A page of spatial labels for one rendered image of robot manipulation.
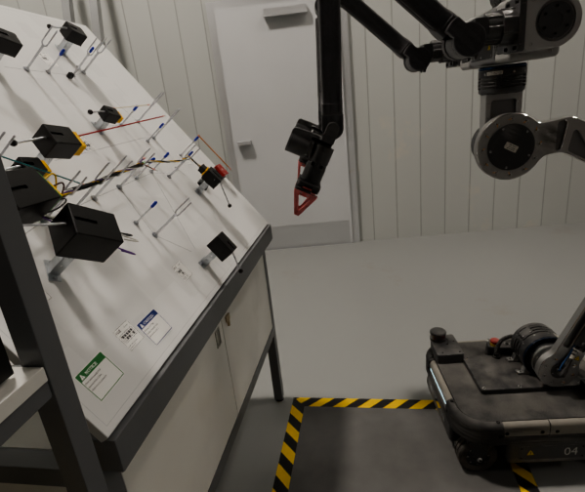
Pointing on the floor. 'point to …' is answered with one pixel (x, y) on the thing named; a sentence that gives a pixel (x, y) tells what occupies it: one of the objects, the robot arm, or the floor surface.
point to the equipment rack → (18, 320)
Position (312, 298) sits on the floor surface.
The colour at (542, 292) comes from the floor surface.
